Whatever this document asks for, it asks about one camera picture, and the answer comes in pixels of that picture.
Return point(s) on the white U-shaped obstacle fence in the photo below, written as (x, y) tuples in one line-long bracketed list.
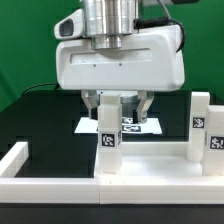
[(103, 189)]

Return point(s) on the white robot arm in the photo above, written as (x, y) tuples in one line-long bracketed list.
[(106, 45)]

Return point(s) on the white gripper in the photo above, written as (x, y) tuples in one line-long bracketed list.
[(149, 60)]

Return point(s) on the fiducial marker sheet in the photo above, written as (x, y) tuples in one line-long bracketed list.
[(151, 126)]

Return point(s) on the white square desk top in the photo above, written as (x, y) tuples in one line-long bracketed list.
[(151, 159)]

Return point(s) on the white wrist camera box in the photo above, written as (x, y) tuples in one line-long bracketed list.
[(71, 27)]

